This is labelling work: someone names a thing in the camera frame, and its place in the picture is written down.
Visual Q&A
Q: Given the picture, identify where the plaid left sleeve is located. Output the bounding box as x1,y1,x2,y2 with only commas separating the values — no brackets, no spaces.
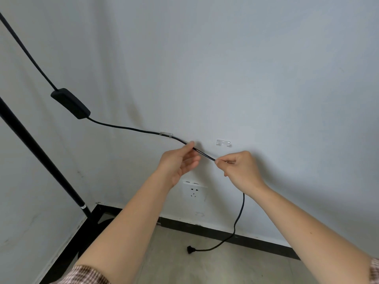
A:
56,264,112,284

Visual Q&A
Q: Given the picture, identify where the person's left hand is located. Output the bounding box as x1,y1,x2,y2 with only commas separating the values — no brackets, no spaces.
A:
156,141,202,188

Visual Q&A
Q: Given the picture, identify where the white wall socket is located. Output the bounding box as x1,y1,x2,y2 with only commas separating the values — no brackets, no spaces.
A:
182,180,208,202

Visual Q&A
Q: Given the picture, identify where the person's left forearm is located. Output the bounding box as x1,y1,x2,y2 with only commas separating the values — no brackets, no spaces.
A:
72,171,178,284

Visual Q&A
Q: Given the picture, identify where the plaid sleeve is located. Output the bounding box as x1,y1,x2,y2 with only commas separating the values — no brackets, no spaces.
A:
370,257,379,284
56,264,112,284

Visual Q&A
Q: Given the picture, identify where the black baseboard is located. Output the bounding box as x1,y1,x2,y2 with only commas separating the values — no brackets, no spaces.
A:
32,203,301,284

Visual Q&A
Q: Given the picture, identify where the person's right hand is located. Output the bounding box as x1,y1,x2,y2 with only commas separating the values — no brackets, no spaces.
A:
215,150,268,196

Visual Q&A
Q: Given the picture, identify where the black power cable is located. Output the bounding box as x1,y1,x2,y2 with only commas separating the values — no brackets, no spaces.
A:
0,12,246,252

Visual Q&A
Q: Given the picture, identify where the plaid right sleeve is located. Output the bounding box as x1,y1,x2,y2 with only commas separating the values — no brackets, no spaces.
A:
370,257,379,284

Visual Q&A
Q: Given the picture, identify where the black inline cable switch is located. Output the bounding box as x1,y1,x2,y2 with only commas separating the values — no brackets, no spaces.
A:
51,88,91,120

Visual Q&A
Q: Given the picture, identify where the person's right forearm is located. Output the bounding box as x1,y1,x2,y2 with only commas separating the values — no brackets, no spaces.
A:
242,185,374,284

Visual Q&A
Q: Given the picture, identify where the black lamp pole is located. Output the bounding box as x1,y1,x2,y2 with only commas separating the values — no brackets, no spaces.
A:
0,97,93,219

